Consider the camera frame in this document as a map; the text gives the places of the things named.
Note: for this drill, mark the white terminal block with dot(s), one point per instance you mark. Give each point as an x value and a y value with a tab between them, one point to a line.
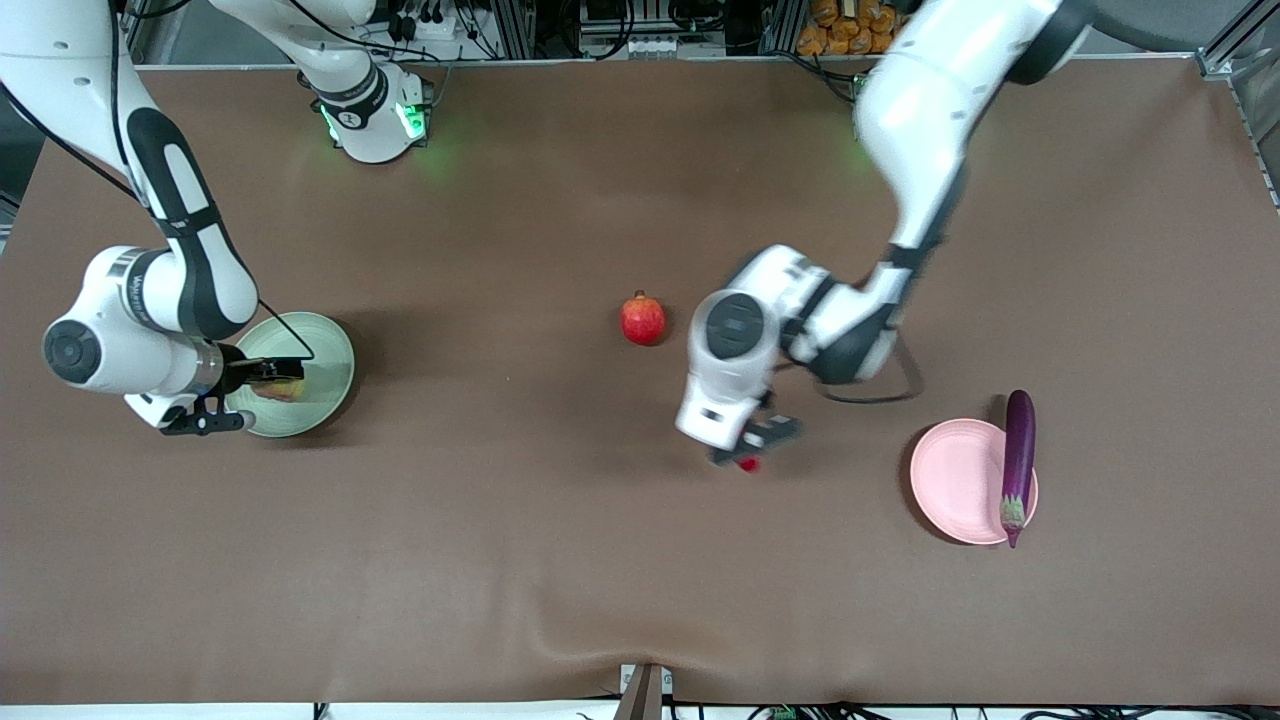
640	47

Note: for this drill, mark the aluminium frame rail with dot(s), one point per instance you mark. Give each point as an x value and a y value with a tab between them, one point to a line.
1225	55

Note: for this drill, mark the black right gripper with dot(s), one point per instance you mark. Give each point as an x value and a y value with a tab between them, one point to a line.
240	374

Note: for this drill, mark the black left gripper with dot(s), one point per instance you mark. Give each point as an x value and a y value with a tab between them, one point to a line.
786	429

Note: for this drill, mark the red pomegranate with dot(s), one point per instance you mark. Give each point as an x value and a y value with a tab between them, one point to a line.
643	320

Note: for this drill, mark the orange packaged items pile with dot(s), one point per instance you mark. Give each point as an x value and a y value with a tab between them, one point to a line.
840	30

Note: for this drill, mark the pink round plate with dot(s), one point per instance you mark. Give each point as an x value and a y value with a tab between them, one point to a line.
960	480

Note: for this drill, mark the light green round plate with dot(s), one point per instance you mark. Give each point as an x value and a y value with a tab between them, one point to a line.
325	350

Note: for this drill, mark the grey metal table bracket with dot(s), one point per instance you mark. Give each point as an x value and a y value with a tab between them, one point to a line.
643	695

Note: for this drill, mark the purple eggplant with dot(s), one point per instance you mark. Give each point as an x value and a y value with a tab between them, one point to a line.
1018	450

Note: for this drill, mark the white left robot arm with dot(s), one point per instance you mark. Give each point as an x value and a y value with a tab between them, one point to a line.
930	120

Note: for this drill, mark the white power strip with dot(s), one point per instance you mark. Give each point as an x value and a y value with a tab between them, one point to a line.
430	30

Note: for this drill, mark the green and red peach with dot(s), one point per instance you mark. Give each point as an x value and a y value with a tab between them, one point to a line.
280	393

